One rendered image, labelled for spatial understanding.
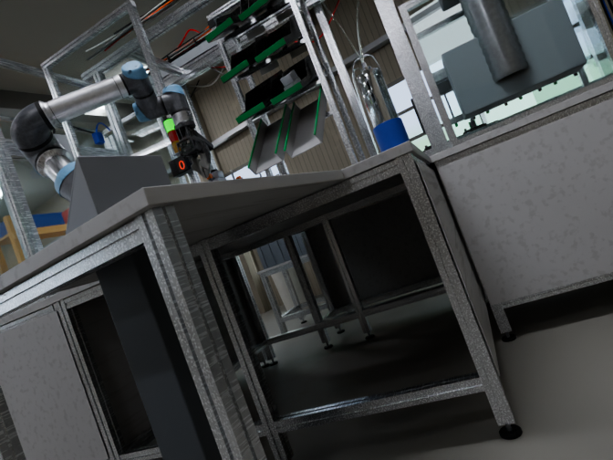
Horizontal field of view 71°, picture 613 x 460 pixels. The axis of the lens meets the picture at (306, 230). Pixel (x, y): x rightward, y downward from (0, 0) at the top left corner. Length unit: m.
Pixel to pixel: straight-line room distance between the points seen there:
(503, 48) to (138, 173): 1.58
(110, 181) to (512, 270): 1.56
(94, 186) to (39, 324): 1.13
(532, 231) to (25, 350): 2.17
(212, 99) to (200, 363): 6.00
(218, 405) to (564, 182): 1.62
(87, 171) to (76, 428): 1.32
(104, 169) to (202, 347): 0.56
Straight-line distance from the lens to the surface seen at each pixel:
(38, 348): 2.16
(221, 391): 0.71
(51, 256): 0.92
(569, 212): 1.99
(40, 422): 2.30
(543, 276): 2.01
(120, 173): 1.13
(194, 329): 0.70
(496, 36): 2.14
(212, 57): 3.06
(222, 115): 6.45
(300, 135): 1.57
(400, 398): 1.39
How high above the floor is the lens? 0.69
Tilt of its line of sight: 2 degrees up
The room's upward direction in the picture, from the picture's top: 21 degrees counter-clockwise
